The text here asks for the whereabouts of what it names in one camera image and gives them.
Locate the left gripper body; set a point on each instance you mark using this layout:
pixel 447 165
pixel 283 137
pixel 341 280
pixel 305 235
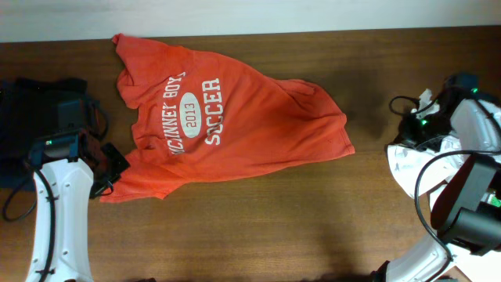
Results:
pixel 111 165

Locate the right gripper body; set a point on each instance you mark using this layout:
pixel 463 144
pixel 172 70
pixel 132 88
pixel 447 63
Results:
pixel 409 128

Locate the red soccer t-shirt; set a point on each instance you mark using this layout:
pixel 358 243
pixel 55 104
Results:
pixel 204 117

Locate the white t-shirt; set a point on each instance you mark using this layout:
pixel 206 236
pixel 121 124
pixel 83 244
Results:
pixel 419 168

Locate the navy blue folded garment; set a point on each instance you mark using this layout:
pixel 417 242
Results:
pixel 15 174

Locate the dark grey folded garment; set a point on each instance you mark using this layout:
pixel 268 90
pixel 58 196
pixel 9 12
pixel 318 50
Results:
pixel 27 117

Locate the black folded garment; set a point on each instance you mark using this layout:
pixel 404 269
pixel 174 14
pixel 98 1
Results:
pixel 62 89

